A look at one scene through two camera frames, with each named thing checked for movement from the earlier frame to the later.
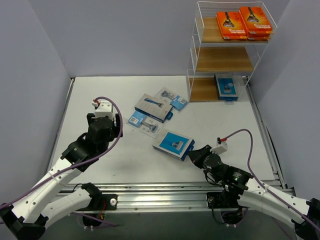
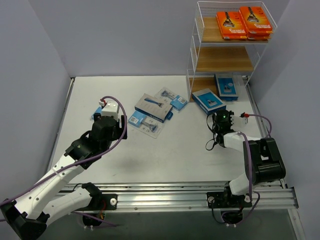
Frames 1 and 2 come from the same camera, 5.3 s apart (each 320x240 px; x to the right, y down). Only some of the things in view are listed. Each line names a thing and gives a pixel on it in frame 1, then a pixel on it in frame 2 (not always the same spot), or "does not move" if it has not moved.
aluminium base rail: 167,196 does not move
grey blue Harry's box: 175,145 -> 208,101
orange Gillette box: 255,20 does not move
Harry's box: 226,87 does not move
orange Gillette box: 231,25 does not move
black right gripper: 200,155 -> 222,113
